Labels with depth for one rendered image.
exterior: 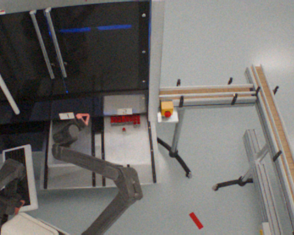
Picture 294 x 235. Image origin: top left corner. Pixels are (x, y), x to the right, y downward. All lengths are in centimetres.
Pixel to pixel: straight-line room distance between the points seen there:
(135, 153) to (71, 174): 39
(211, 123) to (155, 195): 90
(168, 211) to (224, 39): 220
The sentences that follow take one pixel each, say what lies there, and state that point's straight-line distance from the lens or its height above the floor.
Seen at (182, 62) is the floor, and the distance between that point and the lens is 356.
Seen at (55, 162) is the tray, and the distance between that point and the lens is 193.
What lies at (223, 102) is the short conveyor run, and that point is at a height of 91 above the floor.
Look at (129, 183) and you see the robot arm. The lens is 112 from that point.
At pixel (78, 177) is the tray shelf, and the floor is 88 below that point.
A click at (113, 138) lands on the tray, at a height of 88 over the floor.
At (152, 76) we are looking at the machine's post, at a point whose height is 132.
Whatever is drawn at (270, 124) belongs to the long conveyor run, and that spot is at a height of 93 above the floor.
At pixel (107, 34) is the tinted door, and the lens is 143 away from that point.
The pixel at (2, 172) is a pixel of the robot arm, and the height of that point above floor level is 144.
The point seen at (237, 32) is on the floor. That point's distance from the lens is 411.
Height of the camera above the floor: 257
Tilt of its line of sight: 61 degrees down
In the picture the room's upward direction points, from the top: 6 degrees counter-clockwise
